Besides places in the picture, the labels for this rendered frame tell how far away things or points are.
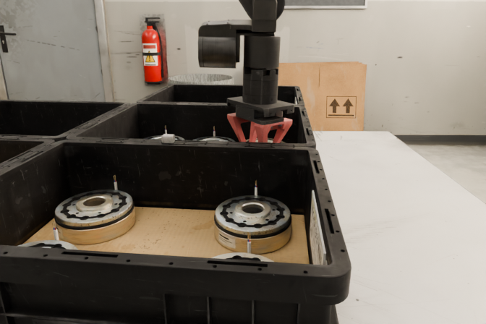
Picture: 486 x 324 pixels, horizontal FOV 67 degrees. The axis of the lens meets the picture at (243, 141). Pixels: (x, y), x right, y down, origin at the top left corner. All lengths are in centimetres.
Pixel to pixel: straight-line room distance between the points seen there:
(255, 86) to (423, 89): 337
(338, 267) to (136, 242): 30
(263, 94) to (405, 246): 41
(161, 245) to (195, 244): 4
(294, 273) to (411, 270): 46
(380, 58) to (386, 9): 42
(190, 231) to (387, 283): 34
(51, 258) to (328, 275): 21
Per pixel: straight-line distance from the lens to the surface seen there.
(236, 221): 48
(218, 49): 57
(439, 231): 87
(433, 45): 387
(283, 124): 59
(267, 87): 58
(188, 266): 29
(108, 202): 55
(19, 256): 34
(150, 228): 54
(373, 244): 77
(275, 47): 58
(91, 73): 378
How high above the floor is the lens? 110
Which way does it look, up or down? 17 degrees down
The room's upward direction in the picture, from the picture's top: straight up
